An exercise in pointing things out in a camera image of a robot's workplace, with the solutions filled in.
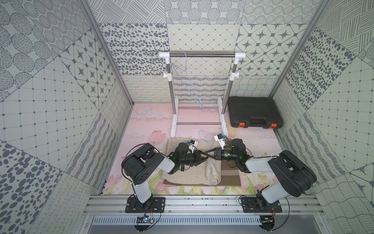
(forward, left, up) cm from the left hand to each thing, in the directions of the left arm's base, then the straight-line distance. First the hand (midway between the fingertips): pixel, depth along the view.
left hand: (208, 153), depth 84 cm
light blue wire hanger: (+7, -1, -1) cm, 7 cm away
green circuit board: (-32, +32, -8) cm, 46 cm away
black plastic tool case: (+33, -35, 0) cm, 48 cm away
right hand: (-1, +2, +1) cm, 2 cm away
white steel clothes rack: (+34, -12, +3) cm, 36 cm away
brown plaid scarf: (-10, -13, -8) cm, 18 cm away
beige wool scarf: (-10, 0, -3) cm, 10 cm away
